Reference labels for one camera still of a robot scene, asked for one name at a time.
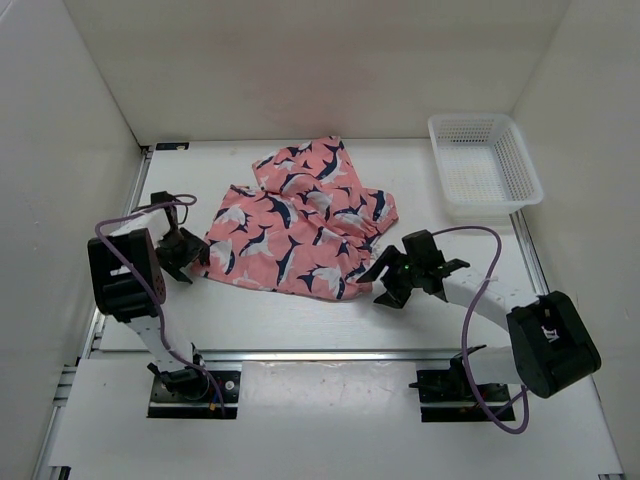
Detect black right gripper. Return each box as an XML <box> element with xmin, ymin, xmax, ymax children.
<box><xmin>357</xmin><ymin>245</ymin><xmax>423</xmax><ymax>309</ymax></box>

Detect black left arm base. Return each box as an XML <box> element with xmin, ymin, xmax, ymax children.
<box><xmin>147</xmin><ymin>363</ymin><xmax>241</xmax><ymax>420</ymax></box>

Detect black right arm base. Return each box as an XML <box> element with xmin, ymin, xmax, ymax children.
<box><xmin>409</xmin><ymin>345</ymin><xmax>521</xmax><ymax>423</ymax></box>

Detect aluminium left side rail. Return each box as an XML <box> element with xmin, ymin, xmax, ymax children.
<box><xmin>29</xmin><ymin>144</ymin><xmax>154</xmax><ymax>480</ymax></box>

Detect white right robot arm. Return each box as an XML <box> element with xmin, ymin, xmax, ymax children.
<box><xmin>358</xmin><ymin>230</ymin><xmax>602</xmax><ymax>400</ymax></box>

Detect pink shark print shorts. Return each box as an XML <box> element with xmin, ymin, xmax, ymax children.
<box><xmin>192</xmin><ymin>136</ymin><xmax>398</xmax><ymax>301</ymax></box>

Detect aluminium front rail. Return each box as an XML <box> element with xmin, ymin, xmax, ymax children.
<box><xmin>201</xmin><ymin>348</ymin><xmax>461</xmax><ymax>363</ymax></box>

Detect small black label plate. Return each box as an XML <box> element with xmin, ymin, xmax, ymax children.
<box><xmin>155</xmin><ymin>142</ymin><xmax>190</xmax><ymax>151</ymax></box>

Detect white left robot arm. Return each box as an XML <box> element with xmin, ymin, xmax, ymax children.
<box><xmin>87</xmin><ymin>191</ymin><xmax>210</xmax><ymax>400</ymax></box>

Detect white plastic mesh basket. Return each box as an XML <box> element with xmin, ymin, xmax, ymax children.
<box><xmin>428</xmin><ymin>113</ymin><xmax>544</xmax><ymax>221</ymax></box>

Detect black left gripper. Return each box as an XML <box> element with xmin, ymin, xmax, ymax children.
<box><xmin>155</xmin><ymin>226</ymin><xmax>210</xmax><ymax>283</ymax></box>

